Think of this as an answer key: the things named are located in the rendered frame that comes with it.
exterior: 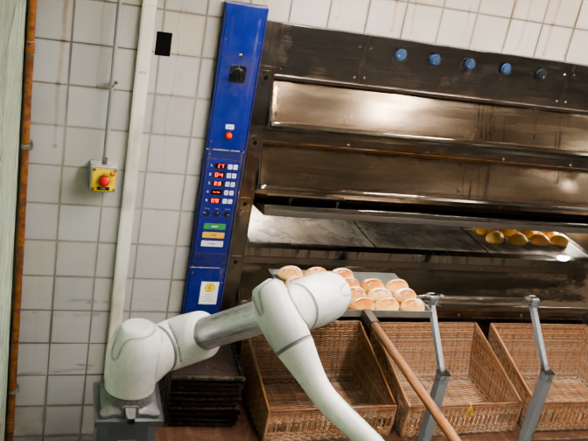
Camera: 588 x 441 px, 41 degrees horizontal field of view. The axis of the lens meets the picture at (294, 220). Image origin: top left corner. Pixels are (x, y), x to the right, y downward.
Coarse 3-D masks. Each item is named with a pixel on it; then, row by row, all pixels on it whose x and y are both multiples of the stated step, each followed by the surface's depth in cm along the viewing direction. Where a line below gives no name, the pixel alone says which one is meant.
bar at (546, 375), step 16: (432, 304) 317; (432, 320) 315; (432, 336) 314; (544, 352) 325; (544, 368) 322; (544, 384) 321; (544, 400) 325; (528, 416) 329; (432, 432) 315; (528, 432) 330
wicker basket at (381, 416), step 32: (352, 320) 353; (256, 352) 340; (320, 352) 351; (352, 352) 355; (256, 384) 315; (288, 384) 344; (352, 384) 353; (384, 384) 328; (256, 416) 314; (288, 416) 304; (320, 416) 309; (384, 416) 319
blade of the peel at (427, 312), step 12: (276, 276) 306; (360, 276) 320; (372, 276) 322; (384, 276) 324; (396, 276) 326; (348, 312) 286; (360, 312) 288; (384, 312) 291; (396, 312) 292; (408, 312) 294; (420, 312) 295
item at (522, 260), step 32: (288, 256) 334; (320, 256) 338; (352, 256) 343; (384, 256) 347; (416, 256) 352; (448, 256) 357; (480, 256) 363; (512, 256) 370; (544, 256) 377; (576, 256) 385
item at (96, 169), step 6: (90, 162) 292; (96, 162) 292; (108, 162) 294; (114, 162) 295; (90, 168) 289; (96, 168) 288; (102, 168) 289; (108, 168) 290; (114, 168) 290; (90, 174) 289; (96, 174) 289; (102, 174) 290; (108, 174) 290; (90, 180) 290; (96, 180) 290; (114, 180) 292; (90, 186) 290; (96, 186) 291; (102, 186) 291; (108, 186) 292; (114, 186) 293
